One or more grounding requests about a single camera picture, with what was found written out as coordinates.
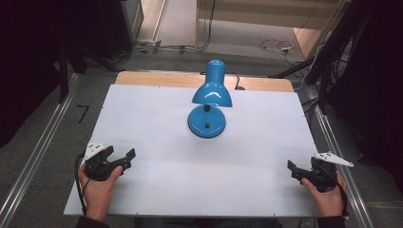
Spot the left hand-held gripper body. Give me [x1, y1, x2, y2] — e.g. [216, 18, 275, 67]
[83, 142, 125, 182]

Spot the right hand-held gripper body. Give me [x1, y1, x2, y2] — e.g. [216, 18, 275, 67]
[309, 151, 355, 194]

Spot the blue desk lamp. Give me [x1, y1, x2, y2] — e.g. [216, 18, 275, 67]
[186, 59, 234, 140]

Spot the person's right hand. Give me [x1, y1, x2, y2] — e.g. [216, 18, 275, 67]
[300, 170, 349, 219]

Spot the person's left hand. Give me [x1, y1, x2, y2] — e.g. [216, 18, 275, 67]
[77, 163, 125, 223]

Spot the black stand leg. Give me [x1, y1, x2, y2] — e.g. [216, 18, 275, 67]
[57, 42, 70, 105]

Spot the dark curtain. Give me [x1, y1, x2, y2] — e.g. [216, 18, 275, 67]
[326, 0, 403, 191]
[0, 0, 110, 149]

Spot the grey power strip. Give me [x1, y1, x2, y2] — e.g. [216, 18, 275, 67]
[135, 38, 163, 49]

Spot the dark cabinet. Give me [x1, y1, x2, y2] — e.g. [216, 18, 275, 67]
[97, 0, 144, 60]

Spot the black metal stand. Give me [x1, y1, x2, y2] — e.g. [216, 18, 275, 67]
[268, 0, 376, 110]

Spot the light wooden furniture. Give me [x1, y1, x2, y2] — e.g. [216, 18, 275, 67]
[194, 0, 351, 60]

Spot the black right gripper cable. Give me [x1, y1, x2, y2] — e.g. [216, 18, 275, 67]
[317, 164, 350, 219]

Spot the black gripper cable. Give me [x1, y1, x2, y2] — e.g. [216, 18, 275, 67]
[73, 151, 93, 217]
[317, 164, 350, 219]

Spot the metal floor rail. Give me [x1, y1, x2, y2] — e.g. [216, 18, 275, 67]
[0, 73, 80, 228]
[304, 85, 375, 228]

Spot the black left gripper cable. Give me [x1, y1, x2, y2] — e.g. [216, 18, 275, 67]
[73, 151, 93, 217]

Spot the black lamp cable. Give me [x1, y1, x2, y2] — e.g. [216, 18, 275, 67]
[233, 73, 246, 91]

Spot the white floor cable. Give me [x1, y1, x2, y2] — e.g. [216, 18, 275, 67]
[259, 38, 297, 59]

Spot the black floor cable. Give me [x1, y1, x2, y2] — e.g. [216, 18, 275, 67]
[110, 0, 218, 66]

